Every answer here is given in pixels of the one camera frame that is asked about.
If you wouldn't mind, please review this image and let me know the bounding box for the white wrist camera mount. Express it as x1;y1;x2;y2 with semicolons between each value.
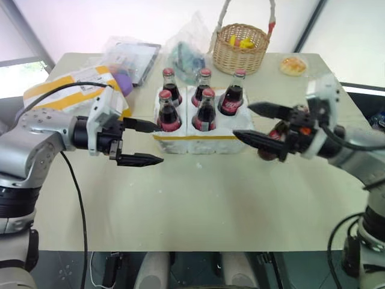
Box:
87;87;125;157
301;73;343;160

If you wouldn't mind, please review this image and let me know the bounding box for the purple soft object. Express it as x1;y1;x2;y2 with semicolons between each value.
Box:
109;66;134;98

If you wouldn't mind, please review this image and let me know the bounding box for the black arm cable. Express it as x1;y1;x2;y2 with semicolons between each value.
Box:
23;81;90;289
318;122;385;289

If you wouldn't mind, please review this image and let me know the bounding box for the black device under table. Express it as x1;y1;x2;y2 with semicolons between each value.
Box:
101;252;125;288

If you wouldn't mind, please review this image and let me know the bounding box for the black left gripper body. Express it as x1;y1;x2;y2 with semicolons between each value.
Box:
96;117;126;161

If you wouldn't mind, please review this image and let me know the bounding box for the clear plastic bag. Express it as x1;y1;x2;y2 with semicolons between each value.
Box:
85;35;127;70

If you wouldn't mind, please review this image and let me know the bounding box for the dark window frame bar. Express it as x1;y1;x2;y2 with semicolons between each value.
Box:
0;0;57;74
292;0;329;54

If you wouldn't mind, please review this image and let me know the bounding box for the black side table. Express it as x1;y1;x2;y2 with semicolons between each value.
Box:
339;81;385;134

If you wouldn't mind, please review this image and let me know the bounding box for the black framed panel in plastic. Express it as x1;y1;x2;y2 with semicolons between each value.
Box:
113;42;162;88

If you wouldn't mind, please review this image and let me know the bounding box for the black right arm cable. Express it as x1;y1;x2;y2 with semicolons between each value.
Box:
318;122;385;289

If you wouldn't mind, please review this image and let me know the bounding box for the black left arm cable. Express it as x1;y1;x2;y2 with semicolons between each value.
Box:
23;81;90;289

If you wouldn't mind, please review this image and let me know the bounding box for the thin white cable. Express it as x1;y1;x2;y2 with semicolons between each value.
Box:
88;251;106;289

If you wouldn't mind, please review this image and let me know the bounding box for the glass cola bottle red cap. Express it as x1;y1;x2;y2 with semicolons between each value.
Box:
257;120;290;162
191;87;217;132
217;69;247;117
191;67;212;108
162;67;183;107
156;89;183;133

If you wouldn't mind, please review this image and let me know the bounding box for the bread in clear plastic container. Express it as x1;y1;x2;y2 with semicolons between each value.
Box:
279;56;309;77

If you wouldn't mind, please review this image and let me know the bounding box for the clear bag with blue items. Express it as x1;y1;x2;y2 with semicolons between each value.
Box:
165;11;212;82

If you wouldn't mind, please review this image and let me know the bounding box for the white foam bottle crate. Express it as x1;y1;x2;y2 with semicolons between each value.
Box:
151;85;255;155

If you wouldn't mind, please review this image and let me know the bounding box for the blue patterned bag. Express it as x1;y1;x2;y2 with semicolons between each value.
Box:
368;109;385;134

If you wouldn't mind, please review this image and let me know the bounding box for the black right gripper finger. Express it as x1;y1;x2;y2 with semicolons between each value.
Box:
232;129;290;164
247;102;295;121

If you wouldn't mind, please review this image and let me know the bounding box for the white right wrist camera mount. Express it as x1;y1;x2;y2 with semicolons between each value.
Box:
301;73;343;160

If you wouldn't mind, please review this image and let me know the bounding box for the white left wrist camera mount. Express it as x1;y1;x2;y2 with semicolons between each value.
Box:
87;87;125;157

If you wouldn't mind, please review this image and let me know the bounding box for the wicker basket with handle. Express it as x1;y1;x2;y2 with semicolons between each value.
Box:
207;0;278;75

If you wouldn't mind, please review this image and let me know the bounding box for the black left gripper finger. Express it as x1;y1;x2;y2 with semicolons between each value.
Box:
123;117;164;134
115;152;165;167

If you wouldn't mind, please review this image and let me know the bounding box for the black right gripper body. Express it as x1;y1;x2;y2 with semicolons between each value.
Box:
284;104;322;155

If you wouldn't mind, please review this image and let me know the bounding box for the white box with yellow tape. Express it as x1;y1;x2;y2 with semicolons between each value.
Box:
23;65;133;119

